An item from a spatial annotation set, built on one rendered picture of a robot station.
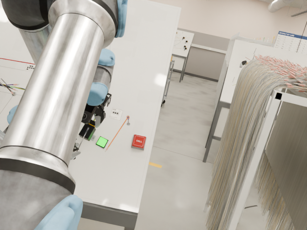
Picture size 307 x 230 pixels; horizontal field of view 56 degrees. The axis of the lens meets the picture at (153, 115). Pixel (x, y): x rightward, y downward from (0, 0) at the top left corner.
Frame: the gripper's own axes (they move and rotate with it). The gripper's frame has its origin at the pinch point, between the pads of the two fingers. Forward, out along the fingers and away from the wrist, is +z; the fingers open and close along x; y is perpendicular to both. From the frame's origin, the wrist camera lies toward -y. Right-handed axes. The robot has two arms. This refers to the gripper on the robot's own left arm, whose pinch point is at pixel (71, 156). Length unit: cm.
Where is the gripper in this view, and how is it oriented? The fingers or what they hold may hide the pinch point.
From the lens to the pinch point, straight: 118.0
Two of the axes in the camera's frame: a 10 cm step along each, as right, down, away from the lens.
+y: 9.2, -3.9, -0.5
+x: -3.1, -8.1, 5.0
